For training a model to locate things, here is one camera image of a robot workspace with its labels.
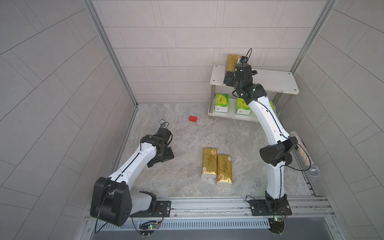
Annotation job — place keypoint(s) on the glitter microphone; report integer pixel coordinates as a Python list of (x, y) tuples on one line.
[(306, 159)]

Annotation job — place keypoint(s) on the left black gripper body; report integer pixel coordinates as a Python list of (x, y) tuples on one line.
[(166, 154)]

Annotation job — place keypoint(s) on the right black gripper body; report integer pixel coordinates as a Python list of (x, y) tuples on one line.
[(234, 81)]

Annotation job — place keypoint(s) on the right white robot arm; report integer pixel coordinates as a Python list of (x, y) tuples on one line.
[(277, 153)]

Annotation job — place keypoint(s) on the gold tissue pack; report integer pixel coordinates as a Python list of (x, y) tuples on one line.
[(209, 164), (224, 171), (232, 66)]

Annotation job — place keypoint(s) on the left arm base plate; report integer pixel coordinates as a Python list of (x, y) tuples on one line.
[(162, 209)]

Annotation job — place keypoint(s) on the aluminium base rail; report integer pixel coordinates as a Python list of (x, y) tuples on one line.
[(222, 214)]

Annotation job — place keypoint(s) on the white two-tier shelf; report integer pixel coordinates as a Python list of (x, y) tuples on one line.
[(274, 82)]

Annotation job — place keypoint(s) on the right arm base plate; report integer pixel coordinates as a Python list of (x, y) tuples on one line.
[(266, 208)]

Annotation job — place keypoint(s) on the left circuit board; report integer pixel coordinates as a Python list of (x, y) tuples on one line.
[(148, 228)]

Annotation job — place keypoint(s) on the green tissue pack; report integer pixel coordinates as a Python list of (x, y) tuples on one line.
[(242, 108), (221, 103), (272, 106)]

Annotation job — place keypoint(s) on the right circuit board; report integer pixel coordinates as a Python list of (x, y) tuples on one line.
[(277, 225)]

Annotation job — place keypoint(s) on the circuit board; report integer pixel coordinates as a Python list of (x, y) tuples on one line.
[(277, 225), (148, 228)]

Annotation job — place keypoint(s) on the small red block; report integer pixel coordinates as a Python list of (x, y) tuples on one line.
[(193, 119)]

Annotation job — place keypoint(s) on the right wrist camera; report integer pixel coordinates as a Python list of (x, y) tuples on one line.
[(243, 60)]

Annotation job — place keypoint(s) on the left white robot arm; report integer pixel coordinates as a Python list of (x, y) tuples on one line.
[(112, 201)]

